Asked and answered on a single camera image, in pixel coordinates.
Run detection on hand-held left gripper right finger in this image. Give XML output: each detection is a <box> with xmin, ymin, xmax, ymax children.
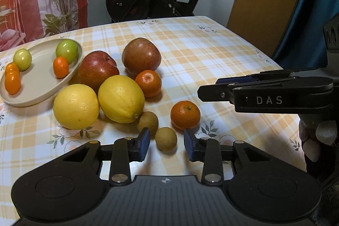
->
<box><xmin>184</xmin><ymin>129</ymin><xmax>269</xmax><ymax>186</ymax></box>

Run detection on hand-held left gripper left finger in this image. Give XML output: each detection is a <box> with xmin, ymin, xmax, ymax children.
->
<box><xmin>61</xmin><ymin>128</ymin><xmax>150</xmax><ymax>187</ymax></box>

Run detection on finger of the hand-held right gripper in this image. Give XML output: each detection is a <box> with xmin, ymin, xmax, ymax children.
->
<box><xmin>215</xmin><ymin>69</ymin><xmax>292</xmax><ymax>86</ymax></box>
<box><xmin>197</xmin><ymin>84</ymin><xmax>236</xmax><ymax>104</ymax></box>

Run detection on brown longan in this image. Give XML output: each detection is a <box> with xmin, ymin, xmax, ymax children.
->
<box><xmin>155</xmin><ymin>127</ymin><xmax>177</xmax><ymax>150</ymax></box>
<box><xmin>137</xmin><ymin>111</ymin><xmax>159</xmax><ymax>136</ymax></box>

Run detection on round orange tangerine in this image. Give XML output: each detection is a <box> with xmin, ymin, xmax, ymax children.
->
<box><xmin>170</xmin><ymin>100</ymin><xmax>201</xmax><ymax>130</ymax></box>
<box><xmin>135</xmin><ymin>70</ymin><xmax>163</xmax><ymax>98</ymax></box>

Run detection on yellow lemon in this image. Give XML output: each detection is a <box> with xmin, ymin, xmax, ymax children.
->
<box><xmin>53</xmin><ymin>84</ymin><xmax>100</xmax><ymax>130</ymax></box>
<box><xmin>98</xmin><ymin>75</ymin><xmax>146</xmax><ymax>124</ymax></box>

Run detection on mottled red green apple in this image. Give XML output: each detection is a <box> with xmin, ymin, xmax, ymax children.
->
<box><xmin>122</xmin><ymin>37</ymin><xmax>162</xmax><ymax>78</ymax></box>

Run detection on large green round fruit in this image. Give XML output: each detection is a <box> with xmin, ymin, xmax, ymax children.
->
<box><xmin>56</xmin><ymin>40</ymin><xmax>78</xmax><ymax>64</ymax></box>

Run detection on beige round plate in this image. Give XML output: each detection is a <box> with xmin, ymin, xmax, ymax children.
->
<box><xmin>0</xmin><ymin>38</ymin><xmax>84</xmax><ymax>107</ymax></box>

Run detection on small green round fruit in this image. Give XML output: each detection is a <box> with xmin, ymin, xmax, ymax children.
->
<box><xmin>13</xmin><ymin>49</ymin><xmax>33</xmax><ymax>71</ymax></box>

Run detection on person's right hand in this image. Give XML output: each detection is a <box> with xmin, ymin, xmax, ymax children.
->
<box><xmin>299</xmin><ymin>119</ymin><xmax>339</xmax><ymax>181</ymax></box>

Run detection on orange checkered floral tablecloth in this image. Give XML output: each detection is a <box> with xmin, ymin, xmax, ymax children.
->
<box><xmin>0</xmin><ymin>15</ymin><xmax>308</xmax><ymax>189</ymax></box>

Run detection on dark red apple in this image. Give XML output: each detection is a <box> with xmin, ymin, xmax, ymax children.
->
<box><xmin>78</xmin><ymin>50</ymin><xmax>120</xmax><ymax>93</ymax></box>

